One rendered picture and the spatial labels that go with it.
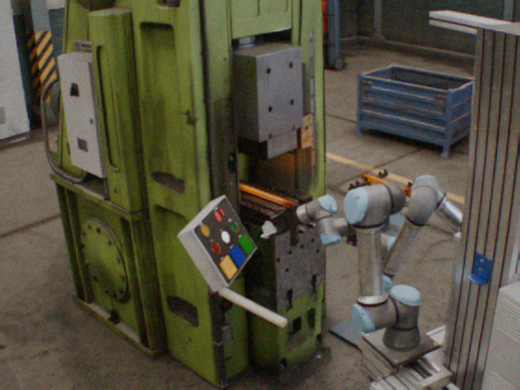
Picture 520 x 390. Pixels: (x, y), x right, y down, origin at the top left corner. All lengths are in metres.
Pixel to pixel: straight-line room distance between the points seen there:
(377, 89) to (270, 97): 4.14
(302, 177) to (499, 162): 1.61
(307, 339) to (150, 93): 1.61
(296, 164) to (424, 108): 3.52
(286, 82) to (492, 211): 1.28
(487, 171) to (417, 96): 4.69
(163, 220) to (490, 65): 1.96
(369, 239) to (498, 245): 0.45
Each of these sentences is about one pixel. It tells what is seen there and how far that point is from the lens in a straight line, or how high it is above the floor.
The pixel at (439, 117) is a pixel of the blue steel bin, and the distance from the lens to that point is 6.65.
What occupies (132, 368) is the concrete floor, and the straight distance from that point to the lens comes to 3.77.
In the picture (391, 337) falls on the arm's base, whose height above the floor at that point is 0.87.
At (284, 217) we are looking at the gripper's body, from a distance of 2.64.
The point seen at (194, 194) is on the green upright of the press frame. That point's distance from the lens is 2.95.
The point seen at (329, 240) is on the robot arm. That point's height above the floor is 1.13.
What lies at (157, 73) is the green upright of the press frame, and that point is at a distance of 3.05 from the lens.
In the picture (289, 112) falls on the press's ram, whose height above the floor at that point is 1.46.
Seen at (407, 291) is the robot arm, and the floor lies 1.04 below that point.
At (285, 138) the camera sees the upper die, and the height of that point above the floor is 1.34.
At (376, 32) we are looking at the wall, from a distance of 12.28.
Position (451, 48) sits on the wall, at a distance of 11.37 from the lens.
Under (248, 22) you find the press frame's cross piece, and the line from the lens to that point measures 2.95.
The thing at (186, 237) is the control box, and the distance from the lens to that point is 2.55.
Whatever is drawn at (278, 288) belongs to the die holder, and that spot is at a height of 0.60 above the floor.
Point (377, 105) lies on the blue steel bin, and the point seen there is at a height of 0.39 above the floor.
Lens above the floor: 2.33
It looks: 24 degrees down
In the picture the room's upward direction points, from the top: 2 degrees counter-clockwise
